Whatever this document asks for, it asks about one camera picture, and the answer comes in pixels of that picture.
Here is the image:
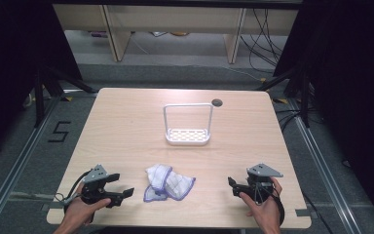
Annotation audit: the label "bundle of black cables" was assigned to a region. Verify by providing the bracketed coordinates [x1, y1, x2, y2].
[239, 9, 285, 73]

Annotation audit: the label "black curtain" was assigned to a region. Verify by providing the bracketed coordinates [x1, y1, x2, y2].
[273, 0, 374, 233]
[0, 0, 83, 165]

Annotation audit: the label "aluminium floor rail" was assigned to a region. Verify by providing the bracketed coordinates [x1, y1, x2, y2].
[0, 97, 62, 234]
[286, 97, 362, 234]

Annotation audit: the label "black floor cables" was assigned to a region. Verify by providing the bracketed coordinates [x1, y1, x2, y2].
[275, 107, 305, 132]

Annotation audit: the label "left hand-held gripper cable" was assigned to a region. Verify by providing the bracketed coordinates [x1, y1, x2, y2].
[54, 170, 93, 207]

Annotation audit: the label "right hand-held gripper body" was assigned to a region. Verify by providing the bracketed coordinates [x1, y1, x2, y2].
[245, 163, 284, 205]

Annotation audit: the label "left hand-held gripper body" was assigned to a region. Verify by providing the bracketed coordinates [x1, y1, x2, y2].
[80, 164, 125, 209]

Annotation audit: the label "person's right hand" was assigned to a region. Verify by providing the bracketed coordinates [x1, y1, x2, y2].
[239, 176, 283, 228]

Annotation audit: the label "black metal stand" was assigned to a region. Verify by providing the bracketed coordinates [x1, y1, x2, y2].
[33, 63, 98, 129]
[255, 66, 312, 129]

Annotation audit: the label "white floor cable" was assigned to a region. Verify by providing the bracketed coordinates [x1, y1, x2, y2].
[220, 64, 265, 82]

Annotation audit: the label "right hand-held gripper cable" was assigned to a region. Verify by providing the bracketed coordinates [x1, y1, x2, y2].
[266, 184, 286, 227]

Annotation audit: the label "person's left hand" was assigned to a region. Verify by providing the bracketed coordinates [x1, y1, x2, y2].
[63, 197, 112, 226]

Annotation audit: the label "beige wooden desk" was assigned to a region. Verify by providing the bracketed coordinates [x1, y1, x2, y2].
[52, 3, 300, 64]

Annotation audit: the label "hand-held gripper cable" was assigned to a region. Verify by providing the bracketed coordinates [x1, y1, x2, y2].
[266, 184, 286, 227]
[54, 170, 93, 207]

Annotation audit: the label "thin black floor cable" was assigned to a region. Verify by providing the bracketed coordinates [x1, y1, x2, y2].
[301, 191, 335, 234]

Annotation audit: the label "white cloth with purple edge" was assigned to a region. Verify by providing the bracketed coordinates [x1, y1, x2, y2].
[143, 163, 197, 203]

